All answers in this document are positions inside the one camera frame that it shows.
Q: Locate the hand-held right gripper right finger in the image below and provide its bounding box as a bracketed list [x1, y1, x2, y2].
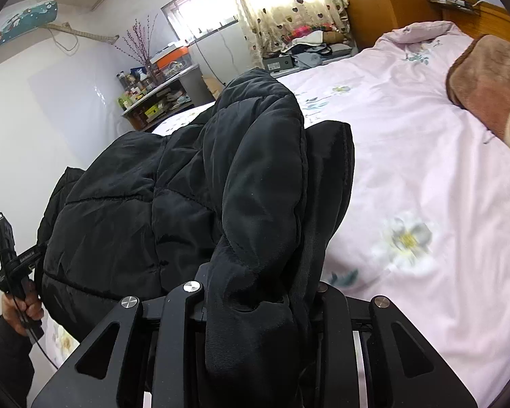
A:
[314, 281, 479, 408]

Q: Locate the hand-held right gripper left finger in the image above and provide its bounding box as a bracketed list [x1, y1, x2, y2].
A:
[31, 281, 207, 408]

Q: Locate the black puffer jacket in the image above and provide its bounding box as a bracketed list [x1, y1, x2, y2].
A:
[36, 68, 356, 408]

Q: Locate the person's left forearm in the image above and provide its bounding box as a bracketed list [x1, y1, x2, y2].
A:
[0, 315, 35, 408]

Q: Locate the pile of clothes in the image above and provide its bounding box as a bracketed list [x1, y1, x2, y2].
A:
[279, 25, 354, 58]

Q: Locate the person's left hand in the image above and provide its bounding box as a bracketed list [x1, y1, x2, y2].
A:
[0, 290, 45, 336]

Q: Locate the pink floral duvet bed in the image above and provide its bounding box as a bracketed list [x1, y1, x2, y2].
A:
[25, 21, 510, 408]

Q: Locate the cluttered shelf desk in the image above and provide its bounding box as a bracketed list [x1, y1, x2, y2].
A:
[118, 64, 214, 133]

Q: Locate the cluster of small bottles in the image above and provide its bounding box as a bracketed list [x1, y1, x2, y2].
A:
[116, 66, 159, 110]

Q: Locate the orange and white box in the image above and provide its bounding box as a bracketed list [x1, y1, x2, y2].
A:
[150, 49, 192, 74]

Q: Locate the wrapped air conditioner pipe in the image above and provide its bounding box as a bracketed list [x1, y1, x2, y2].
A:
[41, 23, 120, 46]

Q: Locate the covered air conditioner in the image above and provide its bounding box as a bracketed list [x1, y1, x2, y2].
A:
[0, 0, 60, 57]

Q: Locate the black electronic box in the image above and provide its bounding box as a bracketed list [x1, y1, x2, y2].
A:
[265, 57, 297, 74]

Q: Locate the vase with pink branches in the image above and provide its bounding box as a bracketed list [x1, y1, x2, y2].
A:
[114, 13, 160, 86]

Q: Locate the brown bear print blanket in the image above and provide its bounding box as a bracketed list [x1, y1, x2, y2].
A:
[446, 34, 510, 159]

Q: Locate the window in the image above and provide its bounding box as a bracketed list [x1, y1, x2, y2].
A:
[160, 0, 239, 44]

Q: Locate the wooden wardrobe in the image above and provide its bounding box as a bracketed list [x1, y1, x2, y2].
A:
[328, 0, 445, 50]

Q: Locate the heart print curtain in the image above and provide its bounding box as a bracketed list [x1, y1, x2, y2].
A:
[214, 0, 350, 68]

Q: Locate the wooden headboard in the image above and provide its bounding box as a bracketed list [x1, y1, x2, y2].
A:
[444, 0, 510, 52]

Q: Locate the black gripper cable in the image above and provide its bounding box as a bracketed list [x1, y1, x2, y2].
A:
[23, 323, 63, 371]

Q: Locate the black wire wall rack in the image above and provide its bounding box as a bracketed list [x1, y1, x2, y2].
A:
[425, 0, 482, 16]

